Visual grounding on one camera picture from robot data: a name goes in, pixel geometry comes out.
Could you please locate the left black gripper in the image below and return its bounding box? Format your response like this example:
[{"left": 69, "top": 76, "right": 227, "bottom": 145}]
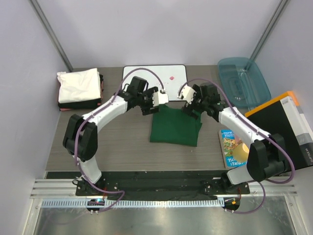
[{"left": 136, "top": 87, "right": 160, "bottom": 115}]

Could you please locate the green polo t shirt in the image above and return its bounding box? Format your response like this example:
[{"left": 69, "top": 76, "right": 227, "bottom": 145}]
[{"left": 150, "top": 104, "right": 202, "bottom": 147}]

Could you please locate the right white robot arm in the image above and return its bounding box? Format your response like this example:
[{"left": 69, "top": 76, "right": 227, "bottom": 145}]
[{"left": 178, "top": 82, "right": 289, "bottom": 193}]

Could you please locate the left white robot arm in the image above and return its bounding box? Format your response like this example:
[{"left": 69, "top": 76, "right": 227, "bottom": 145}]
[{"left": 63, "top": 76, "right": 159, "bottom": 195}]

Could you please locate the white board mat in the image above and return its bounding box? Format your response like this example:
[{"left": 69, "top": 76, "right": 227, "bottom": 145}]
[{"left": 122, "top": 65, "right": 187, "bottom": 101}]

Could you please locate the colourful picture book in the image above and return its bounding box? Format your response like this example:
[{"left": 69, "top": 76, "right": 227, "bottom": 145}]
[{"left": 218, "top": 129, "right": 246, "bottom": 169}]

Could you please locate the teal plastic bin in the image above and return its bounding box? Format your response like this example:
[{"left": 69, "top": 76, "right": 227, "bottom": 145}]
[{"left": 218, "top": 57, "right": 271, "bottom": 109}]

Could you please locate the yellow cup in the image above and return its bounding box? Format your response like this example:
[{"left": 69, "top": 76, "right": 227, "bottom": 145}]
[{"left": 232, "top": 143, "right": 249, "bottom": 163}]

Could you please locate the black orange file box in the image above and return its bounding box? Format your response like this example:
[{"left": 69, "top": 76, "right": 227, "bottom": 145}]
[{"left": 245, "top": 91, "right": 313, "bottom": 170}]

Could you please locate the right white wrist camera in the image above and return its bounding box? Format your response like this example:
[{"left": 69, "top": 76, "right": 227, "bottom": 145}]
[{"left": 178, "top": 85, "right": 196, "bottom": 104}]

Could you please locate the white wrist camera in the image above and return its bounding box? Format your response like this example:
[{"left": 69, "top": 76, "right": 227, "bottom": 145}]
[
  {"left": 178, "top": 85, "right": 196, "bottom": 104},
  {"left": 152, "top": 91, "right": 169, "bottom": 107}
]

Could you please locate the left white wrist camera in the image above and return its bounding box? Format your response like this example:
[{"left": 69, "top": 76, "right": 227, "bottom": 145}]
[{"left": 152, "top": 91, "right": 169, "bottom": 107}]

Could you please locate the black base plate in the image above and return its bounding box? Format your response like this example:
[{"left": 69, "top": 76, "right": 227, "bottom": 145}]
[{"left": 46, "top": 170, "right": 250, "bottom": 196}]

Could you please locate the aluminium rail frame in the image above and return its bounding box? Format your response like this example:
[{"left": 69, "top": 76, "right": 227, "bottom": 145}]
[{"left": 24, "top": 171, "right": 310, "bottom": 235}]

